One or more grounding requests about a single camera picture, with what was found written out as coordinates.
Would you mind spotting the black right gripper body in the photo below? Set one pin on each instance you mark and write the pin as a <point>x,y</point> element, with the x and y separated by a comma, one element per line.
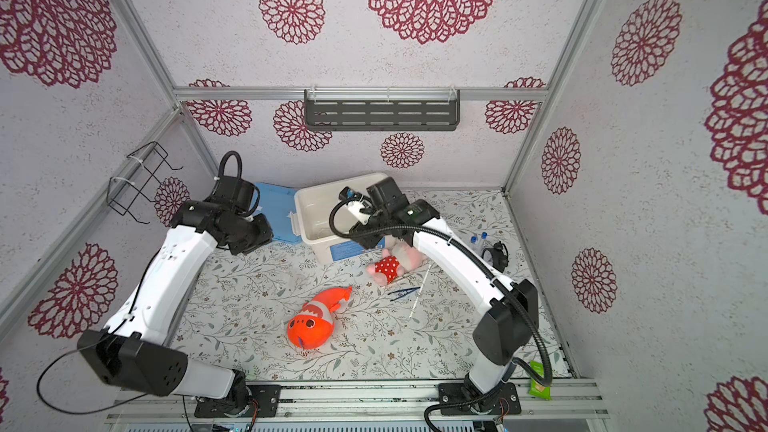
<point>372,234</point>

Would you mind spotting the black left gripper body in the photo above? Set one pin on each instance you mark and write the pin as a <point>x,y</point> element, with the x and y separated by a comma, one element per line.
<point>251,235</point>

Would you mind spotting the white plastic storage bin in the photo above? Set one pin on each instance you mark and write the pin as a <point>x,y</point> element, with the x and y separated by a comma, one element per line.
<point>310,221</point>

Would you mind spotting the blue plastic tweezers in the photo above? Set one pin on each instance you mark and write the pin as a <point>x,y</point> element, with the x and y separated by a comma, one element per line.
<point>402,293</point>

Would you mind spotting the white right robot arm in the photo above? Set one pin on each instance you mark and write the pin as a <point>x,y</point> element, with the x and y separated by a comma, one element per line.
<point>507,334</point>

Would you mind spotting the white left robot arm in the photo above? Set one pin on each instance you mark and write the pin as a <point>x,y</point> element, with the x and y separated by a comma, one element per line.
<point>132,349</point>

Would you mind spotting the pink plush pig toy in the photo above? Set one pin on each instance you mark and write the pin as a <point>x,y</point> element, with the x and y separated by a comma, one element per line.
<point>395,262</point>

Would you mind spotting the blue plastic lid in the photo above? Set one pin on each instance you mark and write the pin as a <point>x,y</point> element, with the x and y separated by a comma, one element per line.
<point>277,203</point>

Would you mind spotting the orange plush fish toy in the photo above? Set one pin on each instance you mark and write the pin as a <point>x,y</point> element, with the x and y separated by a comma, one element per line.
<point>314,324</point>

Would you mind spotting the green snack packet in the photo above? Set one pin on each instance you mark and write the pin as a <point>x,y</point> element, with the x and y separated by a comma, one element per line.
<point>536,389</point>

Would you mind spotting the black wire wall rack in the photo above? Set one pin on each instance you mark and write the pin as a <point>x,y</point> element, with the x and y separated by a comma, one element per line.
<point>124,191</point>

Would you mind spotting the dark grey wall shelf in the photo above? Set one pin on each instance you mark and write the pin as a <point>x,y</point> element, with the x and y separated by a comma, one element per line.
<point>382,111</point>

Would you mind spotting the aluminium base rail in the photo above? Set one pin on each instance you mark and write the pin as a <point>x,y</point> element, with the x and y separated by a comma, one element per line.
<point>376,400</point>

